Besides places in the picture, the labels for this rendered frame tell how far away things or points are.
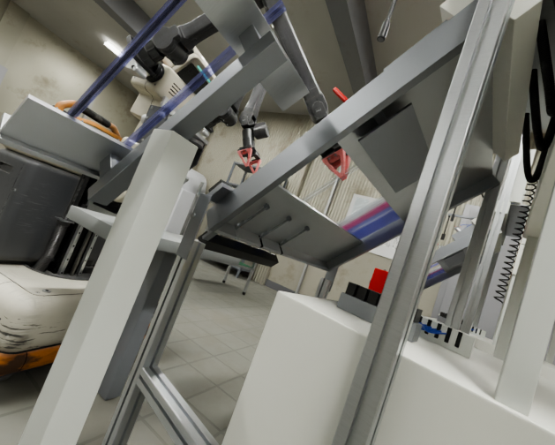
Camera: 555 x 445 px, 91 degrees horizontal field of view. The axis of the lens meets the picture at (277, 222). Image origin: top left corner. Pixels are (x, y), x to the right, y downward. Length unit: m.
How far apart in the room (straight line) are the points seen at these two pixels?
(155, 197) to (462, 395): 0.51
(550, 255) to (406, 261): 0.15
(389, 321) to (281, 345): 0.21
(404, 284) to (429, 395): 0.14
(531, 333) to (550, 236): 0.12
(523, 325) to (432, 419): 0.16
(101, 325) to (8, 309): 0.65
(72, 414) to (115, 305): 0.18
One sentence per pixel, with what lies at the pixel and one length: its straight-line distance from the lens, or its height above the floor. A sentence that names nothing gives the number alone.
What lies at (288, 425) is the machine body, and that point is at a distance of 0.55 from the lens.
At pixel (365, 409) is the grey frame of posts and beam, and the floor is 0.54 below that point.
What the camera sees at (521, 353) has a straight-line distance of 0.45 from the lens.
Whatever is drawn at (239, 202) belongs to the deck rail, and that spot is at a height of 0.77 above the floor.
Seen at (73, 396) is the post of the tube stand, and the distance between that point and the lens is 0.61.
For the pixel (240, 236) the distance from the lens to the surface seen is 0.80.
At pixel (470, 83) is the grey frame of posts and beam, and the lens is 0.51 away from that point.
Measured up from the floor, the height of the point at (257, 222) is 0.75.
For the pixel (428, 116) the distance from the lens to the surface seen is 0.77.
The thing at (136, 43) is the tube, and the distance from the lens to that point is 0.56.
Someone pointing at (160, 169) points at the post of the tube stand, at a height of 0.75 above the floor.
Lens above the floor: 0.70
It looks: 5 degrees up
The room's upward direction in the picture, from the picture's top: 21 degrees clockwise
